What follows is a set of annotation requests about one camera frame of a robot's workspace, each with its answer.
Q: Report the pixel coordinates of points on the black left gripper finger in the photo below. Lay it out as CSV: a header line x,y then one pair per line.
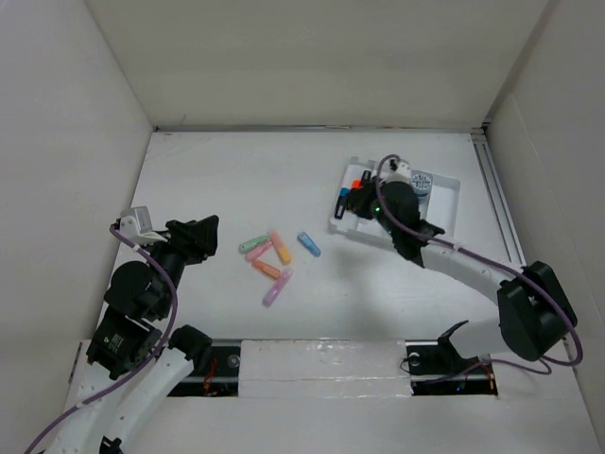
x,y
203,246
202,228

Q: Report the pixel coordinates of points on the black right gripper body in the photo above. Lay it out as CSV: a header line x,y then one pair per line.
x,y
370,204

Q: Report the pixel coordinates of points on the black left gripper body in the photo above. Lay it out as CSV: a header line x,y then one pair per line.
x,y
178,248

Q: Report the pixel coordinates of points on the blue cap black highlighter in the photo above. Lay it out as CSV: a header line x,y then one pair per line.
x,y
342,201

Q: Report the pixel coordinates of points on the pink cap black highlighter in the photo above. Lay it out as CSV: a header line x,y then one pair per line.
x,y
366,176

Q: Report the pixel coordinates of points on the blue cleaning gel jar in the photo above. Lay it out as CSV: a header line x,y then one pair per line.
x,y
421,183

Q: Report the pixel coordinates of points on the blue correction tape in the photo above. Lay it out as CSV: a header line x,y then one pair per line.
x,y
309,244

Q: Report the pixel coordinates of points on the yellow pastel highlighter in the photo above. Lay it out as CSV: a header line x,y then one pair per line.
x,y
280,247

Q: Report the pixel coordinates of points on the purple cap pastel highlighter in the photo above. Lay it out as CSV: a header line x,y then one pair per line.
x,y
277,288

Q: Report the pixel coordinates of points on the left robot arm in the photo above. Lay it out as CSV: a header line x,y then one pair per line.
x,y
137,354

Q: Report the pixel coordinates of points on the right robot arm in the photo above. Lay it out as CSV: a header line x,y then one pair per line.
x,y
534,312

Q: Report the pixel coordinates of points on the green correction tape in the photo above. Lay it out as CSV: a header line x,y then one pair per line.
x,y
251,244

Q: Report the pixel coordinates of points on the pink correction tape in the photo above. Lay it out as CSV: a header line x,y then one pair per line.
x,y
257,252

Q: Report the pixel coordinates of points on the orange correction tape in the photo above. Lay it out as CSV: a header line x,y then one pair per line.
x,y
266,269

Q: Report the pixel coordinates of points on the white compartment organizer tray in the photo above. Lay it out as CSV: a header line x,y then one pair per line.
x,y
440,208

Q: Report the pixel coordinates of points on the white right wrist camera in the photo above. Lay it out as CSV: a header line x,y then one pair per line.
x,y
396,171

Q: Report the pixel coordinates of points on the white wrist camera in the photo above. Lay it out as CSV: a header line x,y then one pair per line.
x,y
135,225
396,171

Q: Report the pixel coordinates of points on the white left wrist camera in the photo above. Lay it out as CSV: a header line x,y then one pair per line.
x,y
135,225

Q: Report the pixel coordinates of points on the aluminium frame rail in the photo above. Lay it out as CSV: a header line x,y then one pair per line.
x,y
497,197

